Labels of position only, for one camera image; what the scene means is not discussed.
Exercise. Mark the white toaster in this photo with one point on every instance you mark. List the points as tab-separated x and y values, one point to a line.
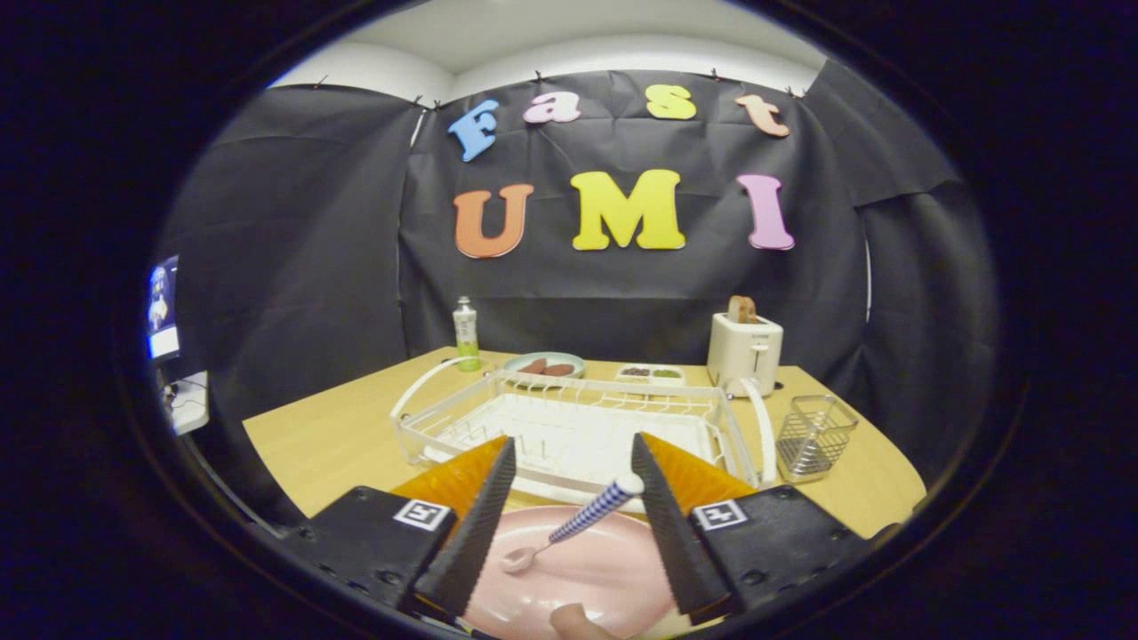
745	356

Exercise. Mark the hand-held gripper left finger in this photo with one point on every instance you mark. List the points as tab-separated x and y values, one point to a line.
471	542

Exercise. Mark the pink plate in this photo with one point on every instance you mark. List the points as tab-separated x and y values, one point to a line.
596	569

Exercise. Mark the computer monitor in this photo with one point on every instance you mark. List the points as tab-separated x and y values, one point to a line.
164	307

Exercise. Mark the white divided food tray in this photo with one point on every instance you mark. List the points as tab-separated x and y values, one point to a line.
651	373

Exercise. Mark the green and white bottle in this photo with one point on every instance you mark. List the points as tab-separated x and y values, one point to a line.
465	338

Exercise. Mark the toast slice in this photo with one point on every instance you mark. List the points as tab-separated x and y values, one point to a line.
742	309

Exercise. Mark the brown sausage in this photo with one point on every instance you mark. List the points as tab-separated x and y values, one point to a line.
560	369
533	366

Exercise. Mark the teal plate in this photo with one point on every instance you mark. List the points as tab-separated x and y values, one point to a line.
544	364

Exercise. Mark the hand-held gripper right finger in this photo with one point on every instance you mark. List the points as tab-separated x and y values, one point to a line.
680	542

